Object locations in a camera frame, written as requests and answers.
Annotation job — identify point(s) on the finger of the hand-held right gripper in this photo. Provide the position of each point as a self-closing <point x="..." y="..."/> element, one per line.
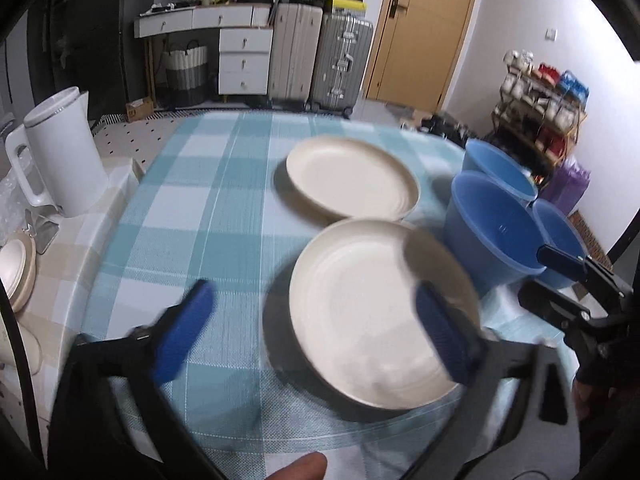
<point x="562" y="260"/>
<point x="555" y="305"/>

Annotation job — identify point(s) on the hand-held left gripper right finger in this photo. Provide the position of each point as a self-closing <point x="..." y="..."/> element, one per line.
<point x="445" y="335"/>

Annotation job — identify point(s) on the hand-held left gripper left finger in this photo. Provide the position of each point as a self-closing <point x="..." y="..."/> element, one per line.
<point x="182" y="332"/>

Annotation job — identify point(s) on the blue bowl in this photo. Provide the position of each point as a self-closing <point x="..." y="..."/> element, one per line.
<point x="557" y="225"/>
<point x="490" y="230"/>
<point x="495" y="165"/>

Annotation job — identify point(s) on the cream round plate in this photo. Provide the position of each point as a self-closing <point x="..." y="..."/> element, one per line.
<point x="360" y="305"/>
<point x="350" y="175"/>

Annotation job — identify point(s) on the person's right hand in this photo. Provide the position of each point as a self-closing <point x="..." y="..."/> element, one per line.
<point x="581" y="400"/>

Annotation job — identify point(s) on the person's left hand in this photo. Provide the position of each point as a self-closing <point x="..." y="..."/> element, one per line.
<point x="302" y="467"/>

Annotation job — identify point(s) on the purple bag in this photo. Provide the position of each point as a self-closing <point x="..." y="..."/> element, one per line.
<point x="567" y="185"/>

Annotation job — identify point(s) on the beige checked cloth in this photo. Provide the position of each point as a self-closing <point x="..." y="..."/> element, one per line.
<point x="70" y="260"/>

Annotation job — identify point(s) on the wooden shoe rack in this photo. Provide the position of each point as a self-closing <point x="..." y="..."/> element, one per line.
<point x="575" y="125"/>

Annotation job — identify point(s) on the white round object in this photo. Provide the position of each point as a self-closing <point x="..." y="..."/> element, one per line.
<point x="22" y="352"/>

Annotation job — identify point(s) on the rows of shoes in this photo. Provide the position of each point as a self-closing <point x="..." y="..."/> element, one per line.
<point x="540" y="95"/>

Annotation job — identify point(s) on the small white dish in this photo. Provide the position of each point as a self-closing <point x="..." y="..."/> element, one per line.
<point x="15" y="270"/>

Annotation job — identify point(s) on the white electric kettle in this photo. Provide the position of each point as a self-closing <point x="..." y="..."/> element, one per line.
<point x="65" y="160"/>

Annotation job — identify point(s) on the black white patterned rug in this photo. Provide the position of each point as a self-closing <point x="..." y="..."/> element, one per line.
<point x="165" y="112"/>

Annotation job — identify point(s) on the small cardboard box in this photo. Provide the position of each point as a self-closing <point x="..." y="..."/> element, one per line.
<point x="140" y="110"/>

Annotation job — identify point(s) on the grey white laundry basket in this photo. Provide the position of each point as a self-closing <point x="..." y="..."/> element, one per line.
<point x="186" y="72"/>

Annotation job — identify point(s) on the wooden door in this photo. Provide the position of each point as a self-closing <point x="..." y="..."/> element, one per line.
<point x="425" y="30"/>

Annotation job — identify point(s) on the white desk with drawers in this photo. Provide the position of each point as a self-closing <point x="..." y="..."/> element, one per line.
<point x="240" y="50"/>

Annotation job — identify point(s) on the silver suitcase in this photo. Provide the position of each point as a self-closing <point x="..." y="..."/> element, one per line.
<point x="342" y="60"/>

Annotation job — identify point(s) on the beige suitcase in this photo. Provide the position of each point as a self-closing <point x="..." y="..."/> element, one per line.
<point x="295" y="55"/>

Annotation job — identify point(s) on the dark tall cabinet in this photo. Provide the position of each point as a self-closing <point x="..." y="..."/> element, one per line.
<point x="75" y="25"/>

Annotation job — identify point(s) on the yellow and black shoe box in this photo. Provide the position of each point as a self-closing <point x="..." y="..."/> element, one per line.
<point x="346" y="6"/>

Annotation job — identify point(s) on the white light switch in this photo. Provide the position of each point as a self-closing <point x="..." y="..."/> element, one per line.
<point x="550" y="34"/>

